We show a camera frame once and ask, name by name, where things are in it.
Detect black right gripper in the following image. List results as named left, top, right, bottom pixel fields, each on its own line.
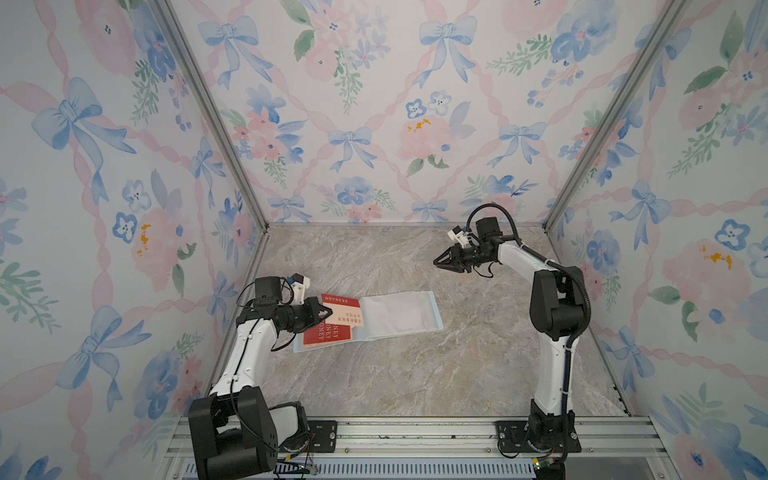
left=434, top=244, right=491, bottom=273

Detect red and cream card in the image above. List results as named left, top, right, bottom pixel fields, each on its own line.
left=321, top=294, right=364, bottom=327

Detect red money card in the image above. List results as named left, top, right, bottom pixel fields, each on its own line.
left=302, top=323, right=352, bottom=348

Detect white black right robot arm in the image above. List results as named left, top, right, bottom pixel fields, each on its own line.
left=433, top=217, right=591, bottom=450

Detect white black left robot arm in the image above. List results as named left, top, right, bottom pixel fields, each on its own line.
left=188, top=273, right=332, bottom=479

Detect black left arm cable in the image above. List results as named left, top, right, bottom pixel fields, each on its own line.
left=227, top=278, right=298, bottom=433

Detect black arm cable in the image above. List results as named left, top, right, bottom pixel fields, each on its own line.
left=227, top=278, right=298, bottom=433
left=466, top=202, right=592, bottom=433

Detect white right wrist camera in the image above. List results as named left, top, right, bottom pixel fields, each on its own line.
left=448, top=226, right=474, bottom=248

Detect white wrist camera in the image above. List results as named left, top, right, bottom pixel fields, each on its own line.
left=286, top=273, right=311, bottom=304
left=448, top=226, right=474, bottom=248

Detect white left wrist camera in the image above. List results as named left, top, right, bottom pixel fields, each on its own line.
left=286, top=273, right=311, bottom=304

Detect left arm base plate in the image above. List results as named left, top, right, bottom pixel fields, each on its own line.
left=277, top=420, right=338, bottom=453

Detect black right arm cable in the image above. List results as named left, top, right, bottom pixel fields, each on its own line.
left=466, top=202, right=592, bottom=433

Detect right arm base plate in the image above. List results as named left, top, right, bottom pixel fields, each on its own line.
left=493, top=420, right=582, bottom=456

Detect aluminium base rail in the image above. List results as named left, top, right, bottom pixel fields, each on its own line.
left=270, top=417, right=681, bottom=479

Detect aluminium corner post right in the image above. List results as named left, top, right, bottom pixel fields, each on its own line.
left=541, top=0, right=690, bottom=234

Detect aluminium corner post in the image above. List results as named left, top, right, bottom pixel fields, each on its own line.
left=541, top=0, right=690, bottom=234
left=148, top=0, right=268, bottom=234

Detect aluminium corner post left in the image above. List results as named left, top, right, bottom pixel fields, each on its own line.
left=148, top=0, right=268, bottom=234

